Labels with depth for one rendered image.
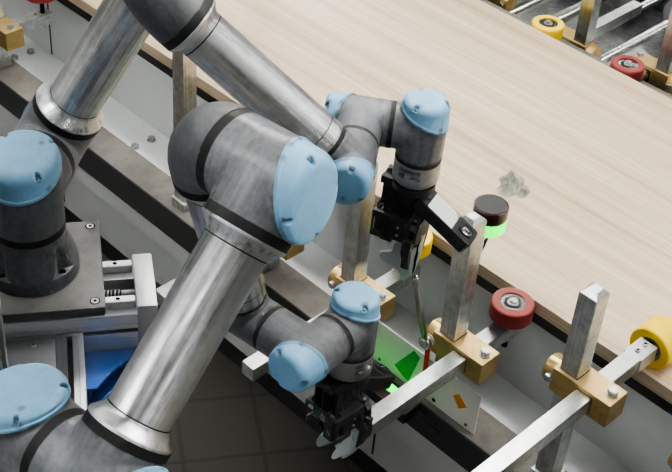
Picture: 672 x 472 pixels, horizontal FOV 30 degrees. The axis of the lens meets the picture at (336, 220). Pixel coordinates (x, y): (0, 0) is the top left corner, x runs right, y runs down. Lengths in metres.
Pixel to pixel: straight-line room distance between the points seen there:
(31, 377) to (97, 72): 0.56
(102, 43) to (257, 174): 0.54
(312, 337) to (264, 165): 0.41
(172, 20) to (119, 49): 0.23
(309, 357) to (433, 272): 0.81
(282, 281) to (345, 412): 0.66
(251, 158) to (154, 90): 1.63
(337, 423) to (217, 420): 1.32
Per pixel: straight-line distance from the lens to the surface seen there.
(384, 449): 3.00
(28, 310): 2.04
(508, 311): 2.27
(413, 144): 1.94
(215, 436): 3.22
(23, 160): 1.96
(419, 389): 2.17
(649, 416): 2.35
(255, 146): 1.48
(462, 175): 2.58
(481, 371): 2.22
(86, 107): 2.01
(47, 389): 1.59
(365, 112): 1.92
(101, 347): 2.15
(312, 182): 1.47
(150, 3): 1.73
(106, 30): 1.93
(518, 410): 2.50
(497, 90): 2.87
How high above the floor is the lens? 2.41
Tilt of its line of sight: 38 degrees down
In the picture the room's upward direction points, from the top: 5 degrees clockwise
